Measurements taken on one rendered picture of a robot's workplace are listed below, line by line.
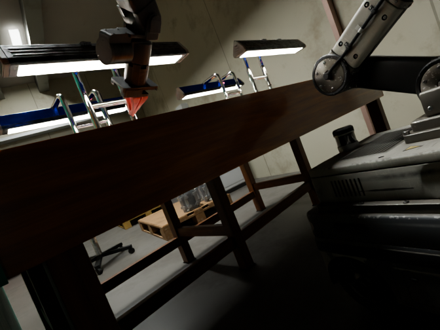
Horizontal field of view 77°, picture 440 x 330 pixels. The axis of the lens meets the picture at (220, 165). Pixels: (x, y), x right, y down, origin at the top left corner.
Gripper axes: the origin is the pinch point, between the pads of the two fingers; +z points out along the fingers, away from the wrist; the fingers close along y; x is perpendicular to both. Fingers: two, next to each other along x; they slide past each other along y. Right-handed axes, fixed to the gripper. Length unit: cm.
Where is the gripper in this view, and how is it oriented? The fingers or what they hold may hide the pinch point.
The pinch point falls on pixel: (131, 112)
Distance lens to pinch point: 81.9
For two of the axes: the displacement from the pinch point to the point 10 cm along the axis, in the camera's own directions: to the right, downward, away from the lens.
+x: 6.8, 5.7, -4.6
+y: -6.8, 2.5, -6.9
